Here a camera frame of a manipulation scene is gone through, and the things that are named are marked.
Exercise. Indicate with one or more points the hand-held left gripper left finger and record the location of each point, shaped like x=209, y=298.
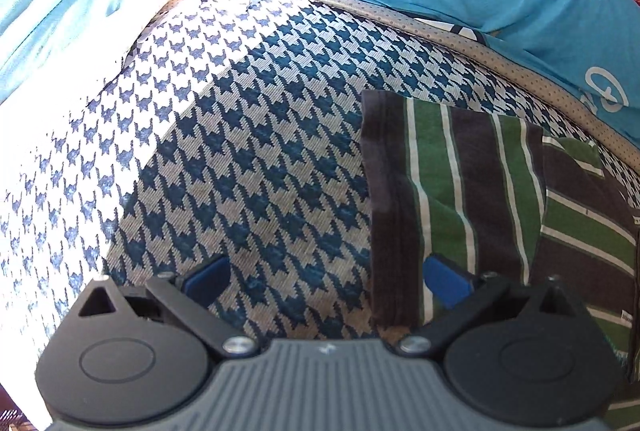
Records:
x=210, y=281

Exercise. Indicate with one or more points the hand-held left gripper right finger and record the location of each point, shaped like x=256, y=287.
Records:
x=447, y=283

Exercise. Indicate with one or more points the green brown striped shirt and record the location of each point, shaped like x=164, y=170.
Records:
x=475, y=181

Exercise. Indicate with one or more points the houndstooth bed sheet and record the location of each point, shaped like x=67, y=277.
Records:
x=225, y=161

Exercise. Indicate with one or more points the beige dotted mattress edge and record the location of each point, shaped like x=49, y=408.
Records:
x=425, y=28

